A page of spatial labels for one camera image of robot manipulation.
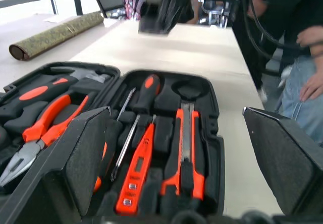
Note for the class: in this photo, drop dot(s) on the rolled olive patterned scroll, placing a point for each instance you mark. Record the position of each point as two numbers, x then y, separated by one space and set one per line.
55 33

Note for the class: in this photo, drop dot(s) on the black tool case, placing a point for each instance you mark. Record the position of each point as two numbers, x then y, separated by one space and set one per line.
161 138

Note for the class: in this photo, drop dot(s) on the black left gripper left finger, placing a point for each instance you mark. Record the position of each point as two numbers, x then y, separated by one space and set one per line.
58 173

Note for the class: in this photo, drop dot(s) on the thin shaft orange black screwdriver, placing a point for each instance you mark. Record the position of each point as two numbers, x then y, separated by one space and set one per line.
149 90

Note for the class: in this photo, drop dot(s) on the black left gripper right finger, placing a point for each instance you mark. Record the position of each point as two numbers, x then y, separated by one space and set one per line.
290 163

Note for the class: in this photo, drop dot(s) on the black mesh office chair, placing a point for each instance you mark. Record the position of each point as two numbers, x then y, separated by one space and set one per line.
111 2

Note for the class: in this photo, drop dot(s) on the orange black utility knife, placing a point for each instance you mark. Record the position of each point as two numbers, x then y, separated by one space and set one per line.
186 138

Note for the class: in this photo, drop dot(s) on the orange voltage tester pen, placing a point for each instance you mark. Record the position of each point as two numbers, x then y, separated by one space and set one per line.
137 163

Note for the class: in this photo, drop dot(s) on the thick shaft orange black screwdriver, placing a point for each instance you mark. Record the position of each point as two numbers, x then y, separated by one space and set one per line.
113 135

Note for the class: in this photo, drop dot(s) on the seated person in black shirt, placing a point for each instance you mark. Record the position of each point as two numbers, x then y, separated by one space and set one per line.
290 14

